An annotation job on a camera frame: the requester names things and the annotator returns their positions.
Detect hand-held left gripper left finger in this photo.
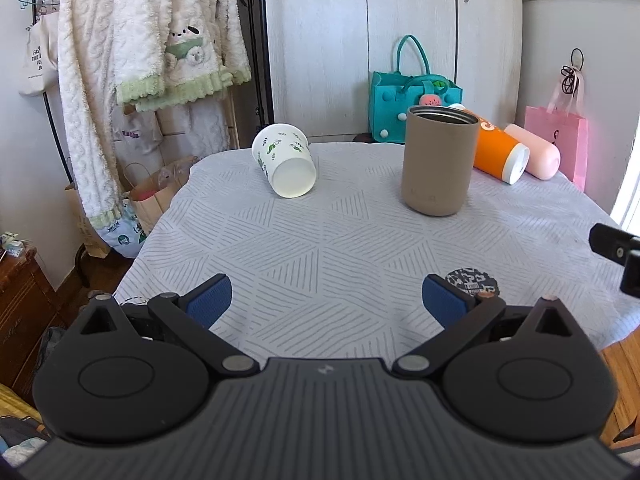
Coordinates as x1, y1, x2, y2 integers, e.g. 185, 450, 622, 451
77, 273, 260, 379

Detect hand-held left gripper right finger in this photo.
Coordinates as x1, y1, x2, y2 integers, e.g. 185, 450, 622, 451
392, 273, 575, 378

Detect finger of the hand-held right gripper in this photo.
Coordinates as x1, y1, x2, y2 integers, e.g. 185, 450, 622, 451
619, 250, 640, 297
588, 223, 640, 264

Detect white cup with green print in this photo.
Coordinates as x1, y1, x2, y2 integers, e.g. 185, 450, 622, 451
251, 122, 319, 199

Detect beige tumbler cup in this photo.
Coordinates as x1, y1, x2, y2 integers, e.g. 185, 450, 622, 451
401, 105, 481, 218

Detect black and white round coaster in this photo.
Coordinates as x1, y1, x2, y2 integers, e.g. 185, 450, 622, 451
444, 268, 500, 299

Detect pink bottle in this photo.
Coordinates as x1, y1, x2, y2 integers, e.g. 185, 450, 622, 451
504, 123, 562, 181

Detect printed plastic bag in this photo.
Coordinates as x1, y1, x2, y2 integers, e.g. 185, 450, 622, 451
97, 199, 151, 260

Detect pink gift bag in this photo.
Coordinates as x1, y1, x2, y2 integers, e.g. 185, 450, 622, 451
523, 67, 590, 193

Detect brown paper bag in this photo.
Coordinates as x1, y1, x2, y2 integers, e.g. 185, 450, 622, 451
122, 155, 199, 237
63, 182, 112, 259

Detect orange bottle with white cap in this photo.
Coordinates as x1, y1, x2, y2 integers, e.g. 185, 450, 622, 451
447, 103, 531, 186

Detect white garment with purple print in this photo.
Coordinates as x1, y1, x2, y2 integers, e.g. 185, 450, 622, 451
110, 104, 164, 167

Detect dark wooden cabinet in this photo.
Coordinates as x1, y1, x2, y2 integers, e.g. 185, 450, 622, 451
0, 244, 77, 397

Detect teal felt handbag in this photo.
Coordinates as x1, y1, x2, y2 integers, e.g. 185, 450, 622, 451
369, 34, 464, 144

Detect small box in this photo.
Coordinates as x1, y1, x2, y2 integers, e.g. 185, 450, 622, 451
0, 232, 26, 259

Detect yellow cloth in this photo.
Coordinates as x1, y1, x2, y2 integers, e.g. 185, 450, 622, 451
0, 382, 52, 442

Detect black clothes rack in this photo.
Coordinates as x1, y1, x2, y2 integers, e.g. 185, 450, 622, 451
30, 0, 267, 188

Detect white fluffy robe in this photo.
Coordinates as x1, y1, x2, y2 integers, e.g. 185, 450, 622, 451
57, 0, 253, 227

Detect light wooden wardrobe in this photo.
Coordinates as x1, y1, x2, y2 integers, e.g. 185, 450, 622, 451
262, 0, 524, 144

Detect white canvas tote bag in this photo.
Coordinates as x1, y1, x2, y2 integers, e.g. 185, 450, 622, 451
18, 0, 64, 98

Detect black hair ties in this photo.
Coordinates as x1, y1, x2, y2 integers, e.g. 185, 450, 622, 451
559, 48, 586, 95

